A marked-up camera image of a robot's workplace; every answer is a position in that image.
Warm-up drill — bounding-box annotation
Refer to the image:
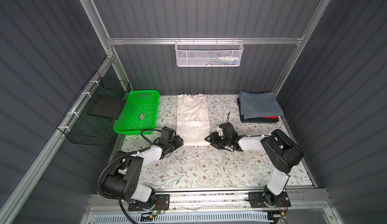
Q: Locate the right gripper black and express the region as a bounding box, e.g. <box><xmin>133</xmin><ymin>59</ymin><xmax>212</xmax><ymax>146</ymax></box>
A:
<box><xmin>205</xmin><ymin>132</ymin><xmax>230</xmax><ymax>149</ymax></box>

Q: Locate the white printed t-shirt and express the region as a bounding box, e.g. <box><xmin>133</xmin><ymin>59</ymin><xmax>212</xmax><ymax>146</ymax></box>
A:
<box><xmin>176</xmin><ymin>94</ymin><xmax>211</xmax><ymax>146</ymax></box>

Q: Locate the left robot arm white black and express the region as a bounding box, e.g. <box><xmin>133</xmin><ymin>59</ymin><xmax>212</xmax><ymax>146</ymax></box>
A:
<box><xmin>97</xmin><ymin>127</ymin><xmax>183</xmax><ymax>206</ymax></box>

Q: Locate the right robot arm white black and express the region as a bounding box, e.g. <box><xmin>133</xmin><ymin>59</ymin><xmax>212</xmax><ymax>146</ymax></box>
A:
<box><xmin>205</xmin><ymin>123</ymin><xmax>304</xmax><ymax>207</ymax></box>

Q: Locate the floral table mat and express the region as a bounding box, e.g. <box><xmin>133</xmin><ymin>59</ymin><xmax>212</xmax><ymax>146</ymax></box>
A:
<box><xmin>118</xmin><ymin>94</ymin><xmax>312</xmax><ymax>189</ymax></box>

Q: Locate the green plastic basket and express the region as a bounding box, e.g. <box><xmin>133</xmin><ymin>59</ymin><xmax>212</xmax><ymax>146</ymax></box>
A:
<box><xmin>113</xmin><ymin>90</ymin><xmax>160</xmax><ymax>135</ymax></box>

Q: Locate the grey folded t-shirt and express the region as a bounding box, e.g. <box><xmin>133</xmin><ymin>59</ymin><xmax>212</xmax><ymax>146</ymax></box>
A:
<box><xmin>239</xmin><ymin>91</ymin><xmax>284</xmax><ymax>119</ymax></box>

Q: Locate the red folded t-shirt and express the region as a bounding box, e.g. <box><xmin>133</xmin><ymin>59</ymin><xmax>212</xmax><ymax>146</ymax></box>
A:
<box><xmin>262</xmin><ymin>117</ymin><xmax>279</xmax><ymax>121</ymax></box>

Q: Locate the white bottle in basket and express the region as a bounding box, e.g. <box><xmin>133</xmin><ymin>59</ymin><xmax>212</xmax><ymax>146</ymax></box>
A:
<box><xmin>218</xmin><ymin>56</ymin><xmax>240</xmax><ymax>64</ymax></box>

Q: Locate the black corrugated cable hose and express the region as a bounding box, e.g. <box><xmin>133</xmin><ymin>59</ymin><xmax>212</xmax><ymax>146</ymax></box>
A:
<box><xmin>97</xmin><ymin>128</ymin><xmax>164</xmax><ymax>224</ymax></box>

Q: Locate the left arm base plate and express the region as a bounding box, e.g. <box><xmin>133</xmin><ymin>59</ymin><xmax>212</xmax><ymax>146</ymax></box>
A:
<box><xmin>128</xmin><ymin>194</ymin><xmax>170</xmax><ymax>211</ymax></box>

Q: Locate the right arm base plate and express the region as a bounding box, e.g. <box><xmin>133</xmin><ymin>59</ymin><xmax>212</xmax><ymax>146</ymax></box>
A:
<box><xmin>245</xmin><ymin>187</ymin><xmax>291</xmax><ymax>208</ymax></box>

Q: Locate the white vented cable duct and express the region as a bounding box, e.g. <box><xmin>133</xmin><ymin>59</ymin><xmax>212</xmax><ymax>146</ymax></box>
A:
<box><xmin>92</xmin><ymin>211</ymin><xmax>270</xmax><ymax>224</ymax></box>

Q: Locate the black wire side basket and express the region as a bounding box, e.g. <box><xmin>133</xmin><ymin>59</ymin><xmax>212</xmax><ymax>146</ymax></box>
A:
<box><xmin>57</xmin><ymin>72</ymin><xmax>131</xmax><ymax>147</ymax></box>

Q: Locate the white wire mesh basket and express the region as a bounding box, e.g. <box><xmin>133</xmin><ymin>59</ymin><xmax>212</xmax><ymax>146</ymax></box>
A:
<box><xmin>174</xmin><ymin>40</ymin><xmax>244</xmax><ymax>67</ymax></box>

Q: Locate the aluminium front rail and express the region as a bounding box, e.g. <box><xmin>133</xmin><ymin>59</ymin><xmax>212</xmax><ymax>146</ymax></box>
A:
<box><xmin>85</xmin><ymin>186</ymin><xmax>332</xmax><ymax>213</ymax></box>

